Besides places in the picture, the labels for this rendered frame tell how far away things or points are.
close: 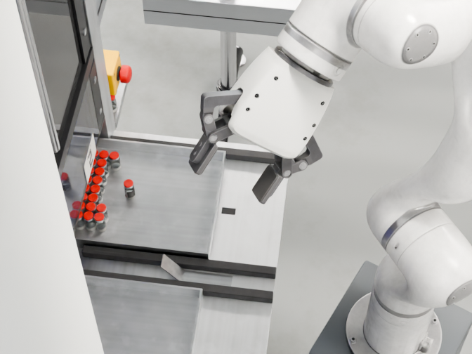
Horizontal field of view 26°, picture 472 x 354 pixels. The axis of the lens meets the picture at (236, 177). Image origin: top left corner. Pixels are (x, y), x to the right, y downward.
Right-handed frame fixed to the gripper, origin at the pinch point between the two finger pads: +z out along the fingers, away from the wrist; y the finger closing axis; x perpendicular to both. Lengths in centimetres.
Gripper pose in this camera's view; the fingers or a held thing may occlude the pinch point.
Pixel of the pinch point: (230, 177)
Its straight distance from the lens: 117.0
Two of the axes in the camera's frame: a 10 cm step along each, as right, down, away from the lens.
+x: 3.1, 4.7, -8.3
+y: -7.9, -3.6, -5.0
